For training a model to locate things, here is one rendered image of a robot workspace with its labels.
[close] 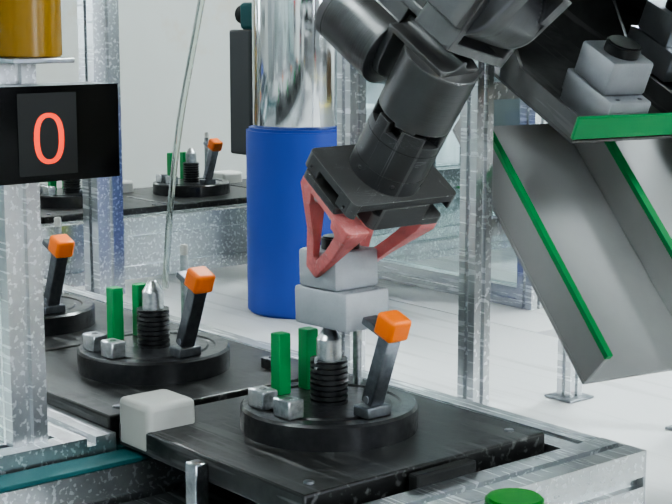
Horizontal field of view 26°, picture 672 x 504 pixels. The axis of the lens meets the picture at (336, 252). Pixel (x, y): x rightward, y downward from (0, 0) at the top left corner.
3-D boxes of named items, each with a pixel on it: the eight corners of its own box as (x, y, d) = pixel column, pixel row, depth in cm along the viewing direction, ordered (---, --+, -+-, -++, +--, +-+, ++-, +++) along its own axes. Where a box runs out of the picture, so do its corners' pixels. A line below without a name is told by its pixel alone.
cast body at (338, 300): (390, 325, 113) (388, 236, 112) (346, 333, 110) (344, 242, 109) (321, 311, 119) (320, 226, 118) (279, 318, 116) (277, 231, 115)
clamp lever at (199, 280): (200, 348, 130) (217, 275, 127) (181, 352, 129) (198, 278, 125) (179, 327, 132) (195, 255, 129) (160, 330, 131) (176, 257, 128)
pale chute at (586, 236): (700, 366, 127) (728, 338, 124) (581, 385, 121) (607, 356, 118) (563, 124, 141) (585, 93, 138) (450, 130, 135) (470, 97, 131)
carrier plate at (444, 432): (545, 456, 114) (545, 430, 113) (304, 524, 99) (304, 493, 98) (347, 395, 132) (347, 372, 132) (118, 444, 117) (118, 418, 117)
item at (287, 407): (304, 418, 110) (304, 398, 110) (288, 421, 109) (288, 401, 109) (288, 412, 112) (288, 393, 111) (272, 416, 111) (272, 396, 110)
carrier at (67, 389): (337, 392, 133) (337, 257, 131) (108, 440, 118) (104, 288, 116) (189, 346, 152) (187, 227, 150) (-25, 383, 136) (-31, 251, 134)
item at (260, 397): (278, 408, 113) (278, 388, 113) (262, 411, 112) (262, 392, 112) (262, 402, 114) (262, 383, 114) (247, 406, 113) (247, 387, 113)
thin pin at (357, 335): (364, 383, 120) (364, 282, 119) (356, 384, 120) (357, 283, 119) (358, 381, 121) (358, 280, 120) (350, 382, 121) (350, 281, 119)
